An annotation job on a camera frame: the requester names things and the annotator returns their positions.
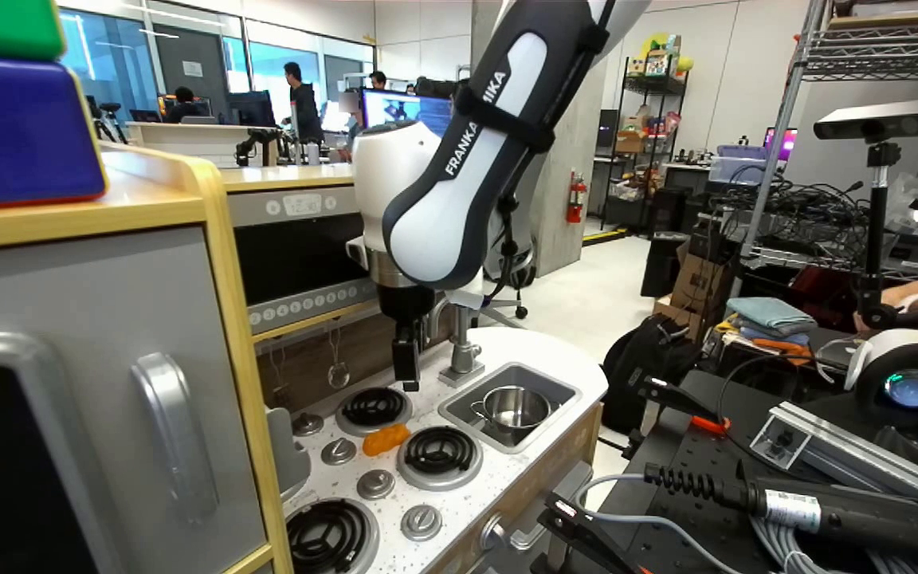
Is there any orange black bar clamp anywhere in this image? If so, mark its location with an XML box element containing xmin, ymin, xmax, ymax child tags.
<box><xmin>631</xmin><ymin>377</ymin><xmax>741</xmax><ymax>439</ymax></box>
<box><xmin>531</xmin><ymin>487</ymin><xmax>643</xmax><ymax>574</ymax></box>

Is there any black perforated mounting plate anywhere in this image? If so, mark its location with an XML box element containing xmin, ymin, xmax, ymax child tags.
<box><xmin>584</xmin><ymin>364</ymin><xmax>918</xmax><ymax>574</ymax></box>

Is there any black ribbed conduit tube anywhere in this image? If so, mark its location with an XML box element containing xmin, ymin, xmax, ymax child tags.
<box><xmin>642</xmin><ymin>458</ymin><xmax>918</xmax><ymax>566</ymax></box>

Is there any black coil toy burner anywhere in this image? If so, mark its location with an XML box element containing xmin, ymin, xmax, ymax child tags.
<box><xmin>283</xmin><ymin>493</ymin><xmax>382</xmax><ymax>574</ymax></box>
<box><xmin>397</xmin><ymin>424</ymin><xmax>486</xmax><ymax>493</ymax></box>
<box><xmin>336</xmin><ymin>382</ymin><xmax>416</xmax><ymax>439</ymax></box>

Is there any distant seated person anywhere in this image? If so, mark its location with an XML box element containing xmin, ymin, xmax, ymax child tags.
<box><xmin>157</xmin><ymin>83</ymin><xmax>202</xmax><ymax>121</ymax></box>

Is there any grey coiled cable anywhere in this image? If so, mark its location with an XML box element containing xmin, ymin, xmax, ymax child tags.
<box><xmin>749</xmin><ymin>514</ymin><xmax>918</xmax><ymax>574</ymax></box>

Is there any grey toy sink basin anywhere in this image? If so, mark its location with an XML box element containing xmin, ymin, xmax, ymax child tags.
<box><xmin>436</xmin><ymin>364</ymin><xmax>579</xmax><ymax>453</ymax></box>

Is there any blue plastic bin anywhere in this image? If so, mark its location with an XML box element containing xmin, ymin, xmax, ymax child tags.
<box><xmin>707</xmin><ymin>142</ymin><xmax>780</xmax><ymax>187</ymax></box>

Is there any silver metal pot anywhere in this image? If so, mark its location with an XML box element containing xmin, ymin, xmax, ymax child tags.
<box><xmin>474</xmin><ymin>382</ymin><xmax>554</xmax><ymax>435</ymax></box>

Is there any cluttered dark workbench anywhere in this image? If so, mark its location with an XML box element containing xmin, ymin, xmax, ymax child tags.
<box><xmin>692</xmin><ymin>173</ymin><xmax>918</xmax><ymax>332</ymax></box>

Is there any black camera stand pole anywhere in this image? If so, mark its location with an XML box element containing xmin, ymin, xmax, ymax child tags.
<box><xmin>860</xmin><ymin>136</ymin><xmax>901</xmax><ymax>329</ymax></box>

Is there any computer monitor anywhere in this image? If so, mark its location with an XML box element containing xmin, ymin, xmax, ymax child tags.
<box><xmin>359</xmin><ymin>86</ymin><xmax>456</xmax><ymax>141</ymax></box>

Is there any red fire extinguisher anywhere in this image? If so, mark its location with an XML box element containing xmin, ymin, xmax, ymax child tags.
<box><xmin>564</xmin><ymin>173</ymin><xmax>590</xmax><ymax>229</ymax></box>

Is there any silver toy faucet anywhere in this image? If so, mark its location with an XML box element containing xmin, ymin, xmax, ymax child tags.
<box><xmin>436</xmin><ymin>297</ymin><xmax>487</xmax><ymax>390</ymax></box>

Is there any silver oven panel knob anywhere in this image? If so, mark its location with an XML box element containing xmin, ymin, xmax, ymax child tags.
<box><xmin>474</xmin><ymin>514</ymin><xmax>512</xmax><ymax>553</ymax></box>

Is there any grey bar camera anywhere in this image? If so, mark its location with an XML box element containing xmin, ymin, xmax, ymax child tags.
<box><xmin>810</xmin><ymin>91</ymin><xmax>918</xmax><ymax>142</ymax></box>

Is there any printed brown cardboard box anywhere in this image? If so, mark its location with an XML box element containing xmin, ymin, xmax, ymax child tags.
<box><xmin>653</xmin><ymin>247</ymin><xmax>741</xmax><ymax>345</ymax></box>

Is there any silver slanted metal post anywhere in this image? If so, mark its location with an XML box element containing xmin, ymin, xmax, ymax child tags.
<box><xmin>741</xmin><ymin>0</ymin><xmax>835</xmax><ymax>259</ymax></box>

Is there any black wire shelf rack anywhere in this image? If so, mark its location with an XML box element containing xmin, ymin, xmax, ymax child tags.
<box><xmin>601</xmin><ymin>28</ymin><xmax>696</xmax><ymax>234</ymax></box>

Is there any white device blue lens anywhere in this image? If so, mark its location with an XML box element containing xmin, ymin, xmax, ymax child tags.
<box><xmin>843</xmin><ymin>326</ymin><xmax>918</xmax><ymax>450</ymax></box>

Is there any grey toy microwave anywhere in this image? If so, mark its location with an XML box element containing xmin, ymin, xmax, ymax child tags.
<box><xmin>228</xmin><ymin>185</ymin><xmax>380</xmax><ymax>338</ymax></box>

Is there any black bag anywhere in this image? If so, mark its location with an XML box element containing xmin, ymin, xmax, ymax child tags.
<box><xmin>595</xmin><ymin>315</ymin><xmax>707</xmax><ymax>439</ymax></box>

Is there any wooden toy kitchen unit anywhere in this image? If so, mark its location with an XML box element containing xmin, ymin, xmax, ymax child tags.
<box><xmin>0</xmin><ymin>141</ymin><xmax>612</xmax><ymax>574</ymax></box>

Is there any grey windowed toy door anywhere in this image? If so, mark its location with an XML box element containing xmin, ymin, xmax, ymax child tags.
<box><xmin>0</xmin><ymin>222</ymin><xmax>270</xmax><ymax>574</ymax></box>

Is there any teal cloth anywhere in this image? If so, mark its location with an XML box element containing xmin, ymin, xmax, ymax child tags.
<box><xmin>726</xmin><ymin>294</ymin><xmax>819</xmax><ymax>336</ymax></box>

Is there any person in dark jacket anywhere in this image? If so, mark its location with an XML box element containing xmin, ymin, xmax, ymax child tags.
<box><xmin>282</xmin><ymin>57</ymin><xmax>325</xmax><ymax>161</ymax></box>

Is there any white reception counter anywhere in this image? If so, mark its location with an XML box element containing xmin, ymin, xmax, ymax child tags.
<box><xmin>121</xmin><ymin>118</ymin><xmax>292</xmax><ymax>173</ymax></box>

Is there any purple glowing light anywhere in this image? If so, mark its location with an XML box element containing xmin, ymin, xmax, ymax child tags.
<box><xmin>758</xmin><ymin>124</ymin><xmax>802</xmax><ymax>161</ymax></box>

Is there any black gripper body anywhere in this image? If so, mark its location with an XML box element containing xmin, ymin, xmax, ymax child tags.
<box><xmin>372</xmin><ymin>277</ymin><xmax>444</xmax><ymax>329</ymax></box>

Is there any aluminium extrusion rail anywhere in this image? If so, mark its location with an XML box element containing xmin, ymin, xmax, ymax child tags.
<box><xmin>745</xmin><ymin>397</ymin><xmax>918</xmax><ymax>506</ymax></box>

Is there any orange toy food piece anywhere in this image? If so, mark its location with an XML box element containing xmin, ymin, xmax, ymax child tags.
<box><xmin>359</xmin><ymin>422</ymin><xmax>416</xmax><ymax>458</ymax></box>

